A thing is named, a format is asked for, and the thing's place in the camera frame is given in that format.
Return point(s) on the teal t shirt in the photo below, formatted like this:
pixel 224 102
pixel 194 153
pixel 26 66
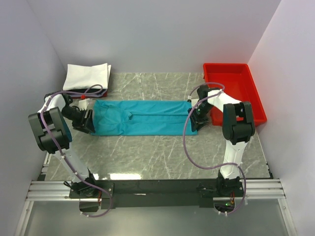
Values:
pixel 140 118

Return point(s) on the red plastic bin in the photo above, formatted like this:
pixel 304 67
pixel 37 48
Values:
pixel 239 84

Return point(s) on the black folded t shirt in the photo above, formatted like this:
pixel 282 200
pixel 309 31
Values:
pixel 94 91

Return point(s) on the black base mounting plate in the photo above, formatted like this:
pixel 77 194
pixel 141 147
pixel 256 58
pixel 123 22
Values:
pixel 167 192

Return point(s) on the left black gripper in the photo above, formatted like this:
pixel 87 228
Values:
pixel 87 126

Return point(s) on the white folded t shirt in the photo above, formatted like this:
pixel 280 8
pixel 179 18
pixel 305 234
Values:
pixel 83 77

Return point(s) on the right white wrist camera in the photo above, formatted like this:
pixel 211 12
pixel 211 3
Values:
pixel 192 101

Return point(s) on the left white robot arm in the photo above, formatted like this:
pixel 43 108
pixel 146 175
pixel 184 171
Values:
pixel 53 135

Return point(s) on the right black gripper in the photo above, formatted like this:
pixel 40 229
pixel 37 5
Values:
pixel 198 122

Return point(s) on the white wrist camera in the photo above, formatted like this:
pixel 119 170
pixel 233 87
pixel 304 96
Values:
pixel 192 101
pixel 84 103

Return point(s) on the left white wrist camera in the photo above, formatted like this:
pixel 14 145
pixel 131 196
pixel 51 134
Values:
pixel 84 103

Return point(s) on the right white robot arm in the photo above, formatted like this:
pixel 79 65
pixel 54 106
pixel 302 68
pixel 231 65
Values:
pixel 237 125

